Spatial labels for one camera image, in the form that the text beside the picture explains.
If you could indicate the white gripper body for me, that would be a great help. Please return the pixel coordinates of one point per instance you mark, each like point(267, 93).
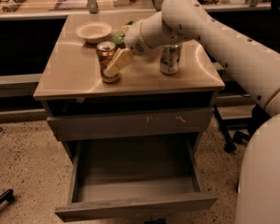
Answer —
point(134, 39)

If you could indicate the orange soda can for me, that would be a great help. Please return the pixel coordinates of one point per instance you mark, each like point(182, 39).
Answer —
point(105, 52)

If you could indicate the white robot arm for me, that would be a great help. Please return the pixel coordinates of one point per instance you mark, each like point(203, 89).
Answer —
point(253, 66)

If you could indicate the white green soda can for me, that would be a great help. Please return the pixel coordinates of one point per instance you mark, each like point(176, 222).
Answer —
point(170, 57)

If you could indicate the grey drawer cabinet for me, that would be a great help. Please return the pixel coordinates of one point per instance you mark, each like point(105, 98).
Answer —
point(71, 84)

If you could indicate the closed top drawer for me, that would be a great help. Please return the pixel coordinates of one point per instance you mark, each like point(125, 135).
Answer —
point(129, 124)

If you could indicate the open middle drawer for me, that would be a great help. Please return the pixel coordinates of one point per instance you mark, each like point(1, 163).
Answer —
point(133, 177)

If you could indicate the green chip bag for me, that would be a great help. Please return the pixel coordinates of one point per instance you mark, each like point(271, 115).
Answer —
point(119, 35)

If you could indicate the white bowl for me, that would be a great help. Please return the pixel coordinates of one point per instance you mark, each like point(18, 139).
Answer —
point(94, 32)

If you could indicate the black office chair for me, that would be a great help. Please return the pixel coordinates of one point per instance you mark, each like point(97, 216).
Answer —
point(235, 131)

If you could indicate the black chair leg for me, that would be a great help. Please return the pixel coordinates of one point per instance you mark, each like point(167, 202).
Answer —
point(7, 196)

